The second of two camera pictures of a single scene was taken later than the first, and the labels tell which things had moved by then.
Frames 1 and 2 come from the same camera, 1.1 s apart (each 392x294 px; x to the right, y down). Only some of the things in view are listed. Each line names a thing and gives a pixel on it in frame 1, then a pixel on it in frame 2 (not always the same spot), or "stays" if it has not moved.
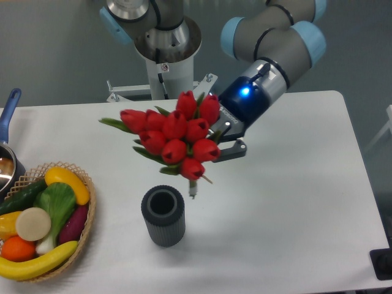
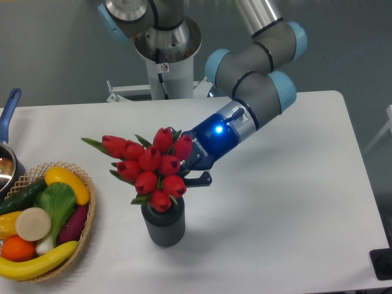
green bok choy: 58,200 stays
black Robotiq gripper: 241,102 to 210,138
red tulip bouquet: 181,140 to 154,169
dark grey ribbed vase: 163,211 stays
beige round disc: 33,224 stays
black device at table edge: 381,261 stays
